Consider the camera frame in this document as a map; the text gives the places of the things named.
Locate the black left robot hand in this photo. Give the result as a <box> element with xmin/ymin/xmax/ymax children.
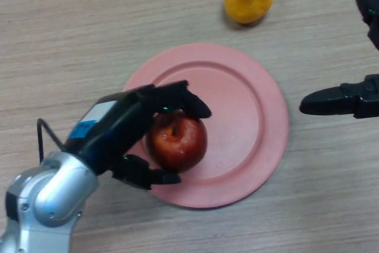
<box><xmin>63</xmin><ymin>80</ymin><xmax>213</xmax><ymax>191</ymax></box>

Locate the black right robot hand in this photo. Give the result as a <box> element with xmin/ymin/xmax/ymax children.
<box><xmin>298</xmin><ymin>0</ymin><xmax>379</xmax><ymax>120</ymax></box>

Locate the red apple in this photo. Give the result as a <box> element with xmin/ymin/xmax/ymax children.
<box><xmin>147</xmin><ymin>110</ymin><xmax>208</xmax><ymax>173</ymax></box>

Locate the pink round plate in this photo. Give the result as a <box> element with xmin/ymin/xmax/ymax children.
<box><xmin>123</xmin><ymin>43</ymin><xmax>290</xmax><ymax>210</ymax></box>

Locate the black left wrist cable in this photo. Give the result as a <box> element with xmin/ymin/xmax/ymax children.
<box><xmin>37</xmin><ymin>118</ymin><xmax>68</xmax><ymax>165</ymax></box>

